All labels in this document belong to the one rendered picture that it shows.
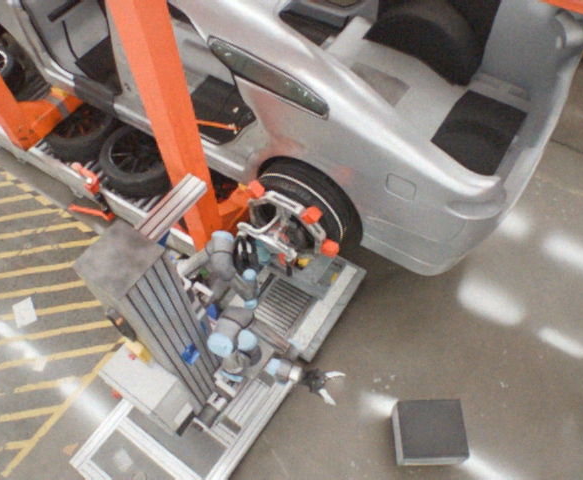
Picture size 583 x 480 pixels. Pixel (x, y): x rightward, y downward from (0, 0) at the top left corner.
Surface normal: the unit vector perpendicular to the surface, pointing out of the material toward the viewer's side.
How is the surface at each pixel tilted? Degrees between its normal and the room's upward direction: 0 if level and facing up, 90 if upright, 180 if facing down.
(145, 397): 0
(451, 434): 0
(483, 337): 0
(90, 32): 51
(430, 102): 21
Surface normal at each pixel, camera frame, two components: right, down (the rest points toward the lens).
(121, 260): -0.04, -0.53
